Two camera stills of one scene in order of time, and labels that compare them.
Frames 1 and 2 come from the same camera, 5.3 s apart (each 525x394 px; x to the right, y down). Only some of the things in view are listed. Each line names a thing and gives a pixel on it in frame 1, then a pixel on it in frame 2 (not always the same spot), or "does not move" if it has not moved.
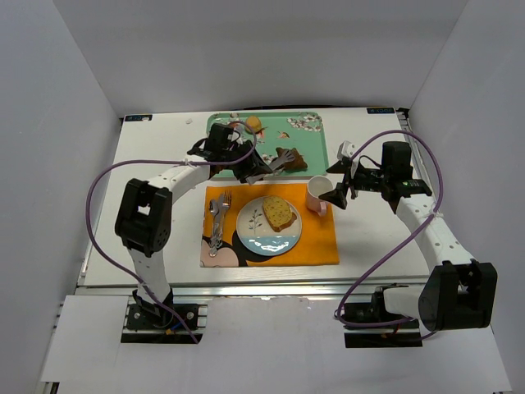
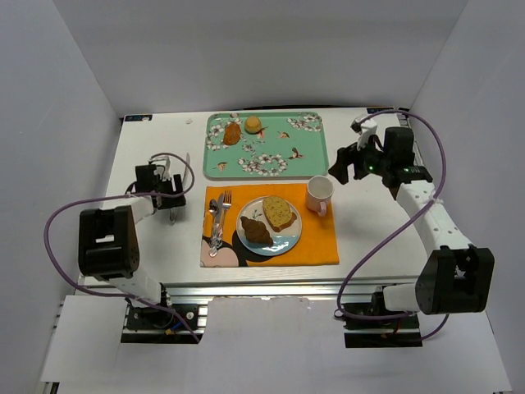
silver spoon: (213, 207) does not move
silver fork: (226, 204) does not move
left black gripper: (254, 165) to (175, 197)
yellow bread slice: (278, 213) does not move
